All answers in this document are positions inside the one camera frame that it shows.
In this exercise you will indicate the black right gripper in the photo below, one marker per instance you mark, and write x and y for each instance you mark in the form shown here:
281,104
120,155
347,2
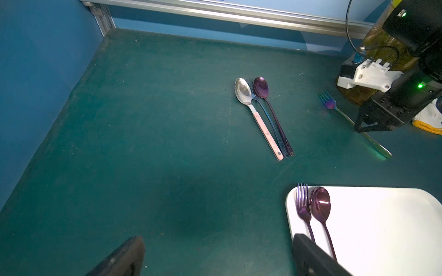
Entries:
409,95

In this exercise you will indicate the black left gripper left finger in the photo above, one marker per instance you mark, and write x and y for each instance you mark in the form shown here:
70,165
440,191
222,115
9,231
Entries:
126,260

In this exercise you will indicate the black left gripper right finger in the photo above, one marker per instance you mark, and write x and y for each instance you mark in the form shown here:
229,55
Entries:
311,260

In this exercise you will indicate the white rectangular tray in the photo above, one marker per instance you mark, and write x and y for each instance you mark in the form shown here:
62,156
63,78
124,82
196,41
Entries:
378,231

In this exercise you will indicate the pink handled silver spoon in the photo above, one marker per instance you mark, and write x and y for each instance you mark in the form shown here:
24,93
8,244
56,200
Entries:
244,96

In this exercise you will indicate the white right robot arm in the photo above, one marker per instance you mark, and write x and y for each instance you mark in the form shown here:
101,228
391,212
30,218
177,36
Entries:
418,24

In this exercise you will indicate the dark purple spoon on table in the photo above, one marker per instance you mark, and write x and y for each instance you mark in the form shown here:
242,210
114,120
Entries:
262,90

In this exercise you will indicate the blue fork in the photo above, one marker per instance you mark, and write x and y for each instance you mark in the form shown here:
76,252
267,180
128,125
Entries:
275,130

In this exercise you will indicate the white glove yellow cuff near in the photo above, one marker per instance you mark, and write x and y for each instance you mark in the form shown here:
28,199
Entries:
430,118

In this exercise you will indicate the glass vase with leafy plant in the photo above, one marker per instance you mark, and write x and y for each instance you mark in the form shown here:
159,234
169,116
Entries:
378,44

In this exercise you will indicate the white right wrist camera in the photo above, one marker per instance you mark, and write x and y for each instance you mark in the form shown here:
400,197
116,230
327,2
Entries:
367,74

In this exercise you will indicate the aluminium back frame rail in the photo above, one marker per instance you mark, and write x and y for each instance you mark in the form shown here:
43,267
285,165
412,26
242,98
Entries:
217,10

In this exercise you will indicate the aluminium left frame post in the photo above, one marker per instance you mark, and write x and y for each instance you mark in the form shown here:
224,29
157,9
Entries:
103,17

